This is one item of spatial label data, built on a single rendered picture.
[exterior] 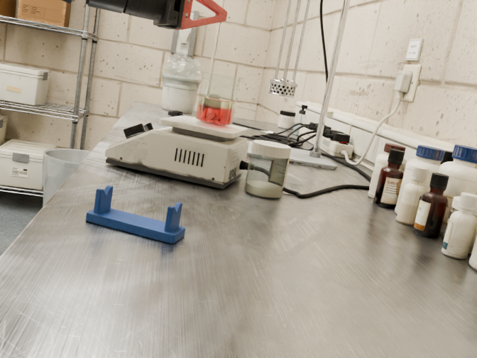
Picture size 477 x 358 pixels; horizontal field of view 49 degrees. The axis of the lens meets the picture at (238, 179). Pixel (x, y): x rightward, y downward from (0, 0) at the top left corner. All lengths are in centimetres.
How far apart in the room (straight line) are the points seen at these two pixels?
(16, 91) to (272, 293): 268
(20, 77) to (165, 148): 227
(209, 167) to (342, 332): 42
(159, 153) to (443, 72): 67
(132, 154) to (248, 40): 251
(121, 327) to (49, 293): 7
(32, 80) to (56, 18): 35
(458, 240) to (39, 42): 291
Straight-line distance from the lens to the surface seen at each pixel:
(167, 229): 53
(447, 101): 117
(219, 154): 78
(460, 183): 79
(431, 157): 86
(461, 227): 70
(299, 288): 48
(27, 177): 299
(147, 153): 81
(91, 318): 38
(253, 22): 329
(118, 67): 326
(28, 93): 303
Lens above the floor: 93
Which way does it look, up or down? 11 degrees down
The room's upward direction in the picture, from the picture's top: 10 degrees clockwise
